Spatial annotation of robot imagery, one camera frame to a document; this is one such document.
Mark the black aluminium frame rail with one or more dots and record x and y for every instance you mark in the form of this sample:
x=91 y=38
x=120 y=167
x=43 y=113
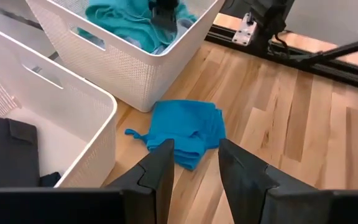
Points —
x=337 y=71

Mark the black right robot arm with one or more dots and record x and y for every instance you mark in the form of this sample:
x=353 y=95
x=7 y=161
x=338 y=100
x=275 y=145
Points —
x=269 y=18

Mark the white perforated plastic basket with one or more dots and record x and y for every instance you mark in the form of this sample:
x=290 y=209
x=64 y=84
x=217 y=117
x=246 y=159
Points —
x=89 y=130
x=126 y=71

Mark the teal garment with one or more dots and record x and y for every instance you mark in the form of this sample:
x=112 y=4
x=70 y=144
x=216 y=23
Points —
x=120 y=18

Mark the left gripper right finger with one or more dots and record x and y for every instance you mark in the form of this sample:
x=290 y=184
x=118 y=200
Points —
x=247 y=186

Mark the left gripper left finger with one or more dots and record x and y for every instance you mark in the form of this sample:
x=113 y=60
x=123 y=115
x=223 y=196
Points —
x=154 y=186

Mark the thin black rod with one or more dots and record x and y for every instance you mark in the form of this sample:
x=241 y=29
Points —
x=353 y=46

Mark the dark grey garment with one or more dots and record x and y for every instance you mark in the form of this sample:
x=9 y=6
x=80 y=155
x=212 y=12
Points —
x=8 y=155

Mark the bright blue cloth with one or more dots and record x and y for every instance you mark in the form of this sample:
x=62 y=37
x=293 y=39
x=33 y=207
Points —
x=185 y=124

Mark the silver metal bracket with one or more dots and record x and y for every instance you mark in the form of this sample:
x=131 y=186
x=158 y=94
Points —
x=244 y=31

